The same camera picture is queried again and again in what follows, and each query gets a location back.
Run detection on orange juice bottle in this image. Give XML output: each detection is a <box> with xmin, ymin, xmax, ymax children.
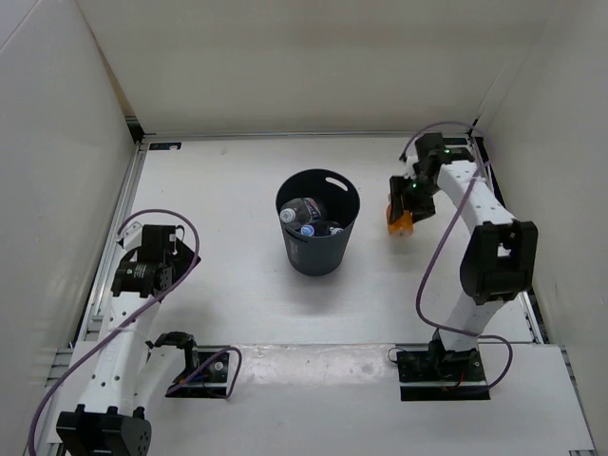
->
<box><xmin>386</xmin><ymin>203</ymin><xmax>414</xmax><ymax>238</ymax></box>

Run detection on blue label Pocari Sweat bottle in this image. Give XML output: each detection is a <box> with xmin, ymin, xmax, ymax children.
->
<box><xmin>299</xmin><ymin>221</ymin><xmax>328</xmax><ymax>238</ymax></box>

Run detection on dark label sticker right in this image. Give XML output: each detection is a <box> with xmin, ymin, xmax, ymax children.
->
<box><xmin>444</xmin><ymin>137</ymin><xmax>469</xmax><ymax>146</ymax></box>

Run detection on dark label sticker left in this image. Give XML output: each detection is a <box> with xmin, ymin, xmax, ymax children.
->
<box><xmin>148</xmin><ymin>142</ymin><xmax>181</xmax><ymax>151</ymax></box>

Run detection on aluminium table frame rail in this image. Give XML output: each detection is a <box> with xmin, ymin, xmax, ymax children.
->
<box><xmin>23</xmin><ymin>116</ymin><xmax>146</xmax><ymax>456</ymax></box>

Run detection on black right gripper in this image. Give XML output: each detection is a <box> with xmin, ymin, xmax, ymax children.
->
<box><xmin>389</xmin><ymin>174</ymin><xmax>441</xmax><ymax>225</ymax></box>

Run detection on dark grey plastic bin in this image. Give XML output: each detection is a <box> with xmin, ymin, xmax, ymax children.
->
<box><xmin>275</xmin><ymin>169</ymin><xmax>360</xmax><ymax>276</ymax></box>

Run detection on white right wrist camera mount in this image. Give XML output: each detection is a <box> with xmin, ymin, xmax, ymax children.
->
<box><xmin>402</xmin><ymin>155</ymin><xmax>419</xmax><ymax>180</ymax></box>

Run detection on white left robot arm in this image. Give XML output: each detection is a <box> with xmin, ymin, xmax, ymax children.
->
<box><xmin>56</xmin><ymin>223</ymin><xmax>200</xmax><ymax>455</ymax></box>

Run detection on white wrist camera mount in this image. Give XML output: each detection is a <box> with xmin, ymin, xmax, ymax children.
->
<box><xmin>116</xmin><ymin>221</ymin><xmax>143</xmax><ymax>251</ymax></box>
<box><xmin>402</xmin><ymin>155</ymin><xmax>419</xmax><ymax>180</ymax></box>

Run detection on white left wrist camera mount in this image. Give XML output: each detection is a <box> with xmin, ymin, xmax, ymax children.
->
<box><xmin>116</xmin><ymin>221</ymin><xmax>143</xmax><ymax>251</ymax></box>

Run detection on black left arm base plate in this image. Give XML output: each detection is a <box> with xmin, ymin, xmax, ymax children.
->
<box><xmin>165</xmin><ymin>346</ymin><xmax>231</xmax><ymax>399</ymax></box>

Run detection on dark label sticker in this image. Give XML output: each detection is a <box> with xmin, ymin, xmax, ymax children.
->
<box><xmin>148</xmin><ymin>142</ymin><xmax>181</xmax><ymax>151</ymax></box>
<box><xmin>444</xmin><ymin>137</ymin><xmax>469</xmax><ymax>146</ymax></box>

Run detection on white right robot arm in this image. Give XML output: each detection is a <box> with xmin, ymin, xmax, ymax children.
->
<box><xmin>387</xmin><ymin>133</ymin><xmax>539</xmax><ymax>380</ymax></box>

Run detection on clear bottle orange blue label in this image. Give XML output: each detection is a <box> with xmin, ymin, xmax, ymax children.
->
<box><xmin>278</xmin><ymin>198</ymin><xmax>328</xmax><ymax>230</ymax></box>

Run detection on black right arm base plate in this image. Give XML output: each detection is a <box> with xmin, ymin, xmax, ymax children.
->
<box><xmin>387</xmin><ymin>346</ymin><xmax>490</xmax><ymax>402</ymax></box>

